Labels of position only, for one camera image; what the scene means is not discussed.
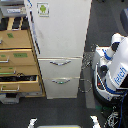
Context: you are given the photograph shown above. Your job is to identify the white Fetch robot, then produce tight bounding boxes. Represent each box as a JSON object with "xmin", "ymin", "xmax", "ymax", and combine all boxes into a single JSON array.
[{"xmin": 92, "ymin": 33, "xmax": 128, "ymax": 106}]

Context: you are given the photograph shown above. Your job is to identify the grey box on cabinet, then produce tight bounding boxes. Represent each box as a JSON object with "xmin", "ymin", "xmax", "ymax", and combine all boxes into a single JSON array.
[{"xmin": 0, "ymin": 6, "xmax": 26, "ymax": 17}]

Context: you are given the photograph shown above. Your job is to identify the fridge drawer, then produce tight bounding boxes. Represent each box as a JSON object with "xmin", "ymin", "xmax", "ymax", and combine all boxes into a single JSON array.
[
  {"xmin": 44, "ymin": 78, "xmax": 79, "ymax": 99},
  {"xmin": 39, "ymin": 58, "xmax": 82, "ymax": 79}
]

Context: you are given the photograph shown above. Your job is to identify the lower fridge drawer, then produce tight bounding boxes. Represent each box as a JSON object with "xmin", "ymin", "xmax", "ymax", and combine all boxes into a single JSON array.
[{"xmin": 44, "ymin": 78, "xmax": 79, "ymax": 99}]

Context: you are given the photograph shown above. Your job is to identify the green Android sticker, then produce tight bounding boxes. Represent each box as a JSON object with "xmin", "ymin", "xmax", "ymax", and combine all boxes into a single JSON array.
[{"xmin": 37, "ymin": 2, "xmax": 49, "ymax": 17}]

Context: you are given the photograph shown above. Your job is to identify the wooden drawer cabinet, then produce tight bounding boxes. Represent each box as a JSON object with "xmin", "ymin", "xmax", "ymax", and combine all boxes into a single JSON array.
[{"xmin": 0, "ymin": 17, "xmax": 45, "ymax": 97}]

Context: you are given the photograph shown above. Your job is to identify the upper fridge drawer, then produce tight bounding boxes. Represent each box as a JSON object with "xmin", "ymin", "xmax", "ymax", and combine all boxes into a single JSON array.
[{"xmin": 39, "ymin": 58, "xmax": 82, "ymax": 79}]

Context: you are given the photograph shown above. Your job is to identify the coiled cable on floor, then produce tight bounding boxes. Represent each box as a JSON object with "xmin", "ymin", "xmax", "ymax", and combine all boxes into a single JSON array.
[{"xmin": 78, "ymin": 78, "xmax": 93, "ymax": 94}]

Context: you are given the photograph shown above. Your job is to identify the white fridge body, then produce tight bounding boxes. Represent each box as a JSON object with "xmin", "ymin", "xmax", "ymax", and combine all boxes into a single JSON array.
[{"xmin": 24, "ymin": 0, "xmax": 92, "ymax": 99}]

